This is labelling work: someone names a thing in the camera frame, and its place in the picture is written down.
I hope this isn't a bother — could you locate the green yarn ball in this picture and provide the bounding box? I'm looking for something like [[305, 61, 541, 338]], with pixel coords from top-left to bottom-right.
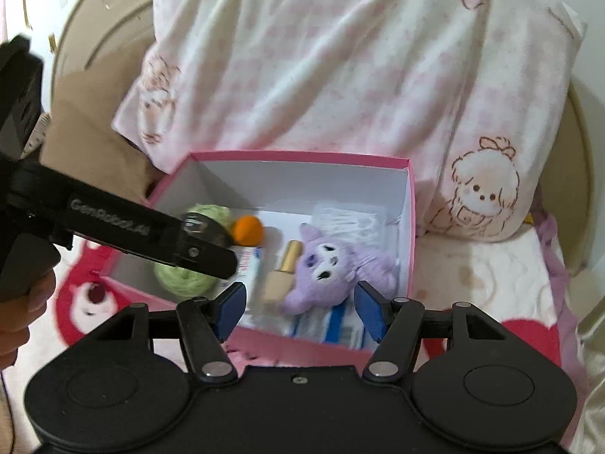
[[154, 203, 232, 301]]

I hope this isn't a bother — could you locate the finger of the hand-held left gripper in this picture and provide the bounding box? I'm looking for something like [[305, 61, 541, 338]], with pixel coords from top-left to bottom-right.
[[175, 213, 238, 279]]

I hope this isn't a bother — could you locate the red bear printed blanket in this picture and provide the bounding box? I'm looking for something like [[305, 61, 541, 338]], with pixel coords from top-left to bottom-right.
[[52, 227, 582, 454]]

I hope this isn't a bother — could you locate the person's left hand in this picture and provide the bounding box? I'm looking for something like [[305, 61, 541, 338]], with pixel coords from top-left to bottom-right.
[[0, 274, 57, 370]]

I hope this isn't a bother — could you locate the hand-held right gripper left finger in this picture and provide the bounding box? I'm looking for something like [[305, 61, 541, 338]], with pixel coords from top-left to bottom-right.
[[90, 281, 247, 384]]

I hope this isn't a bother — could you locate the blue wet wipes pack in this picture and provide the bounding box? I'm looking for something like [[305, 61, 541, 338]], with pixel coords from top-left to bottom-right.
[[284, 305, 379, 351]]

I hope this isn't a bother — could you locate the pink cardboard box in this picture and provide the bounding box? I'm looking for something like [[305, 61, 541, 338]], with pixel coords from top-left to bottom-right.
[[95, 151, 417, 370]]

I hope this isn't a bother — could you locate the purple bed sheet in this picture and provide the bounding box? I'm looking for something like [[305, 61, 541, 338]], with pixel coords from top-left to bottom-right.
[[534, 213, 570, 303]]

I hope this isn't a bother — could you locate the beige bed headboard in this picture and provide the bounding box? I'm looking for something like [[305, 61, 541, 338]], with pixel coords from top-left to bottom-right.
[[47, 0, 596, 275]]

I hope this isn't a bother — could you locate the orange makeup sponge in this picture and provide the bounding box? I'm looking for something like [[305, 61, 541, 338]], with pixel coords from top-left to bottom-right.
[[233, 216, 265, 247]]

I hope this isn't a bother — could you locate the purple plush toy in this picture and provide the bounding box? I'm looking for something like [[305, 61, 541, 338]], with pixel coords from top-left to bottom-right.
[[282, 223, 400, 315]]

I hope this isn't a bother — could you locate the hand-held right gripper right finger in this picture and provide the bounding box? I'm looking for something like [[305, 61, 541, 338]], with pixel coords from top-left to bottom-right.
[[354, 281, 511, 383]]

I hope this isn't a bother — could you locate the pink plaid cartoon pillow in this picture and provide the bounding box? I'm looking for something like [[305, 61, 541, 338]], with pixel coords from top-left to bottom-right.
[[113, 0, 587, 242]]

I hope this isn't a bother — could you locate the foundation bottle with gold cap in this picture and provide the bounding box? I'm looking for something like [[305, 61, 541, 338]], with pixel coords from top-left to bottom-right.
[[262, 240, 303, 306]]

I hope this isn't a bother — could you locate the clear plastic floss pick box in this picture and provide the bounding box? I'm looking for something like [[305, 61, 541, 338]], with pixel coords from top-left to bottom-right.
[[312, 202, 393, 247]]

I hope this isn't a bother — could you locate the golden curtain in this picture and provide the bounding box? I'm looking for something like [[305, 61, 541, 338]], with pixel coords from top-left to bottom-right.
[[574, 312, 605, 454]]

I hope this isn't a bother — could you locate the brown pillow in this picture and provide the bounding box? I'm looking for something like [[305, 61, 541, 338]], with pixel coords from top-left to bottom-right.
[[40, 66, 166, 199]]

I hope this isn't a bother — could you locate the white tissue pack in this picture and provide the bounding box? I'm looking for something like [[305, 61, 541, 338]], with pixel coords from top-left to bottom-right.
[[236, 246, 265, 313]]

